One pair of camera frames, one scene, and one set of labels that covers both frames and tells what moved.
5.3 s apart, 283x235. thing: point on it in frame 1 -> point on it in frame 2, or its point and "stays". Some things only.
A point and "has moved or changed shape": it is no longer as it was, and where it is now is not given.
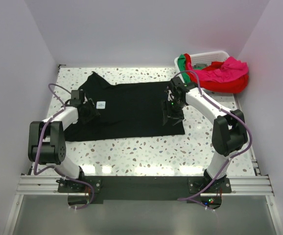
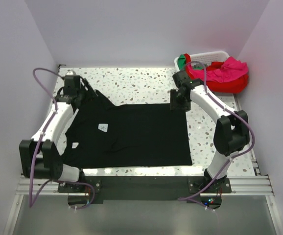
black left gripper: [94, 111] -> [90, 94]
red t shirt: [231, 87] stays
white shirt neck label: [101, 105] -> [103, 127]
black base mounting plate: [191, 187] stays
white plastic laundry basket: [204, 58] stays
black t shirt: [126, 110] has moved or changed shape
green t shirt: [181, 63] stays
